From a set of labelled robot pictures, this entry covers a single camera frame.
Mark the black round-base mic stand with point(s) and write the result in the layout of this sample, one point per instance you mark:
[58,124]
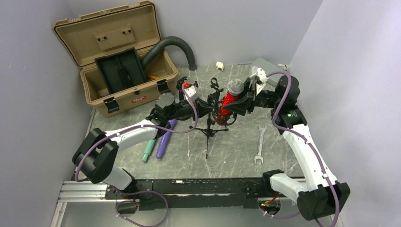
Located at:
[182,92]

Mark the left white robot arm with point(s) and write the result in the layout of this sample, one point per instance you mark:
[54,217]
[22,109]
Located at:
[96,155]

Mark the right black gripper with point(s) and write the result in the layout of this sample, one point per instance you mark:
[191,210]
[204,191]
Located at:
[241,106]

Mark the black tripod shock-mount stand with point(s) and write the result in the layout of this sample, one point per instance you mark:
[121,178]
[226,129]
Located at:
[214,114]

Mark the silver open-end wrench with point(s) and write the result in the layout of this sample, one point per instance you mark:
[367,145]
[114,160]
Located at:
[258,156]

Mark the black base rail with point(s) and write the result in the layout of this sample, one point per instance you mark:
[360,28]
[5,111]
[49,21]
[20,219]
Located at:
[151,194]

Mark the aluminium extrusion frame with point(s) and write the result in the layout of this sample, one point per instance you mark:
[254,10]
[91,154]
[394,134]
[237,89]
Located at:
[76,192]

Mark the small white pipe fitting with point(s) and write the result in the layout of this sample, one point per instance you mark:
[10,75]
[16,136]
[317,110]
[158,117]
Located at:
[219,66]

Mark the black tripod mic stand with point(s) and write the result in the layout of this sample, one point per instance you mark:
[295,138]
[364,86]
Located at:
[208,131]

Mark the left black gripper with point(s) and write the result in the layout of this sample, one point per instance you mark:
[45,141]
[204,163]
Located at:
[199,108]

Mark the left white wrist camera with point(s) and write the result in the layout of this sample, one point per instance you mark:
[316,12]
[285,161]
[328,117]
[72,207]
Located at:
[191,91]

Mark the red microphone silver grille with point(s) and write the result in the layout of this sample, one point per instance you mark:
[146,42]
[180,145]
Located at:
[234,89]

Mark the purple microphone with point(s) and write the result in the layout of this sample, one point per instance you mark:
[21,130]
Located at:
[163,144]

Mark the mint green microphone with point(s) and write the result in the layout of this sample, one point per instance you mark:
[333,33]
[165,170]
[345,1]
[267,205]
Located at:
[148,150]

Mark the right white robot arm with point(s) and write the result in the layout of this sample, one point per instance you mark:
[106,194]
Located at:
[321,194]

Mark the tan plastic tool case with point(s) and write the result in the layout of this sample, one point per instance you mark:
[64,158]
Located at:
[109,32]

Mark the grey rectangular block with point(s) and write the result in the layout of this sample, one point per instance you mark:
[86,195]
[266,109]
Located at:
[268,67]

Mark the black tray in case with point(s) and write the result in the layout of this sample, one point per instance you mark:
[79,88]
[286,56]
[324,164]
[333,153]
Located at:
[121,71]

